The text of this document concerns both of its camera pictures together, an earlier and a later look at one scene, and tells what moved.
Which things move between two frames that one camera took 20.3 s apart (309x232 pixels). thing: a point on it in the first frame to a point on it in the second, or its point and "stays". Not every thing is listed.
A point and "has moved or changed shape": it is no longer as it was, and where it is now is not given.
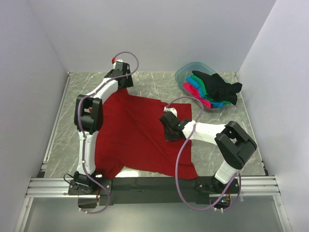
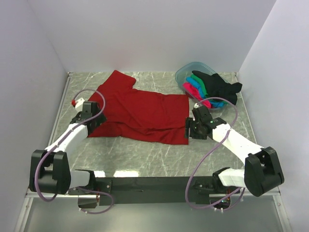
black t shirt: [218, 89] stays
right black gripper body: [168, 136] to [195, 132]
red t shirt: [133, 136] has moved or changed shape
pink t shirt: [194, 92] stays
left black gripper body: [128, 82] to [99, 120]
